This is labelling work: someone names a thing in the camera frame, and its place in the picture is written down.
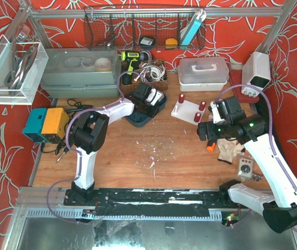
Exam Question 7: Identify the teal plastic tray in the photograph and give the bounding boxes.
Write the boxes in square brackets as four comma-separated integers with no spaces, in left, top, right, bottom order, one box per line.
[125,94,167,128]

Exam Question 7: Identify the large red spring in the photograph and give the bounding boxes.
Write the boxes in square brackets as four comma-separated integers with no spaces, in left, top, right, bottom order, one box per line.
[178,94,185,104]
[199,101,206,111]

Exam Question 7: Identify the small red spring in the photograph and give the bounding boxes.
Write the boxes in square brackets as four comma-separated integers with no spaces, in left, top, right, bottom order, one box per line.
[194,112,202,123]

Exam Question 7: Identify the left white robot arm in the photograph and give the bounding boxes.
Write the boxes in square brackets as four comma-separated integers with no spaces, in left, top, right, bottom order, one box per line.
[66,83,167,202]

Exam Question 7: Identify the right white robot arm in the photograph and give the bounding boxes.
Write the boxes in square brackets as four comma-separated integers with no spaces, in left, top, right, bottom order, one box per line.
[197,96,297,233]

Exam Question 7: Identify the wicker basket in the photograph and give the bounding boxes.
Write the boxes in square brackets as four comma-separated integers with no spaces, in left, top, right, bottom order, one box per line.
[119,59,168,94]

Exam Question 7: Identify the orange black screwdriver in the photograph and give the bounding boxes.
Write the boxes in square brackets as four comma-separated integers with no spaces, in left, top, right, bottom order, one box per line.
[206,142,216,152]

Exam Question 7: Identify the small beige control box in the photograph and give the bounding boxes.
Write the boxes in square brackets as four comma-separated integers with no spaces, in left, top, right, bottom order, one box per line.
[237,157,254,181]

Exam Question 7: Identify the white peg board fixture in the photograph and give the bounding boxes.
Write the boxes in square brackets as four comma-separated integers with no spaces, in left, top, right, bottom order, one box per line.
[171,101,205,125]

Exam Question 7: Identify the red book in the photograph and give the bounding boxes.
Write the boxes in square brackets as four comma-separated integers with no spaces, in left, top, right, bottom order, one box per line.
[229,70,259,104]

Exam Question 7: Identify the black round tin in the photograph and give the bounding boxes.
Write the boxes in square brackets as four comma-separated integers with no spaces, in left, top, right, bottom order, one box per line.
[139,36,156,50]

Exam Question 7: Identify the white power supply unit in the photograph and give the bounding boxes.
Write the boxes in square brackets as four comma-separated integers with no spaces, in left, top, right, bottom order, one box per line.
[241,52,270,98]

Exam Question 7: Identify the white plastic storage box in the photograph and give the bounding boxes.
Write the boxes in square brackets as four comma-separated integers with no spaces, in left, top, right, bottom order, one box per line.
[178,57,229,92]

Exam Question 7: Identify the yellow tape measure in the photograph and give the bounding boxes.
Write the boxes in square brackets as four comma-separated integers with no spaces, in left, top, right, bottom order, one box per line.
[165,38,178,50]

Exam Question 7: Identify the grey plastic toolbox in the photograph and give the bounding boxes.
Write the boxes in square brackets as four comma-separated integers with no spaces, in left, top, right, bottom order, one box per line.
[40,48,121,98]

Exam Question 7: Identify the yellow soldering station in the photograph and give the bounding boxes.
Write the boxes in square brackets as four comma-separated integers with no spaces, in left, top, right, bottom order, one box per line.
[41,107,70,144]

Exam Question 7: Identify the blue white flat box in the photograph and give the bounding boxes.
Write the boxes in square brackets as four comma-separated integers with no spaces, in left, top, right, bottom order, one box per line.
[180,9,207,49]

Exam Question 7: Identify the teal box device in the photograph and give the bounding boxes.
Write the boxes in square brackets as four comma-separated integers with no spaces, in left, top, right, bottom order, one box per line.
[22,108,47,143]

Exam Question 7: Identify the clear acrylic box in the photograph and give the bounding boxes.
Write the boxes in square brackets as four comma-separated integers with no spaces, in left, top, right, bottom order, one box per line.
[0,35,48,105]

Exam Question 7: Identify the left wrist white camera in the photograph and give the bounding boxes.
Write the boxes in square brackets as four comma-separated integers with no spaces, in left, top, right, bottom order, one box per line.
[146,88,164,106]

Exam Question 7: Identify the white coiled cable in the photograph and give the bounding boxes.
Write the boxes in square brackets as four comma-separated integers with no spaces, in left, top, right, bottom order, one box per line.
[138,65,166,83]

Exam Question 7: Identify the black cable duct strip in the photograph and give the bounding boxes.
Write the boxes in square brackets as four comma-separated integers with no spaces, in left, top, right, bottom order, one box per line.
[257,91,291,157]

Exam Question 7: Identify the yellow green cordless drill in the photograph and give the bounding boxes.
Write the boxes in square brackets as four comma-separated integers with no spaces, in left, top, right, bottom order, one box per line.
[120,50,152,85]

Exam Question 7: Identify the black wire basket shelf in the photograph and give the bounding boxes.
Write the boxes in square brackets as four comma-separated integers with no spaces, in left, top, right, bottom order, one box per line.
[83,4,205,50]

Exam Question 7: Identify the black cable bundle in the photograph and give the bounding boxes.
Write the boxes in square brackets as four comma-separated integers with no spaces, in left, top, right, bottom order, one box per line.
[41,98,94,163]

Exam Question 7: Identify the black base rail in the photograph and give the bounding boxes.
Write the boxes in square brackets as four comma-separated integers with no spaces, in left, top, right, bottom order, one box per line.
[64,188,246,218]

